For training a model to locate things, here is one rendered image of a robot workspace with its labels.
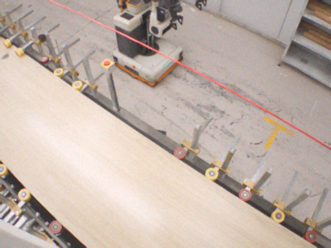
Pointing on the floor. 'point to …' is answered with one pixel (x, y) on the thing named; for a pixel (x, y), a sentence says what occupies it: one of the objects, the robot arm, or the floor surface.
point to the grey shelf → (309, 48)
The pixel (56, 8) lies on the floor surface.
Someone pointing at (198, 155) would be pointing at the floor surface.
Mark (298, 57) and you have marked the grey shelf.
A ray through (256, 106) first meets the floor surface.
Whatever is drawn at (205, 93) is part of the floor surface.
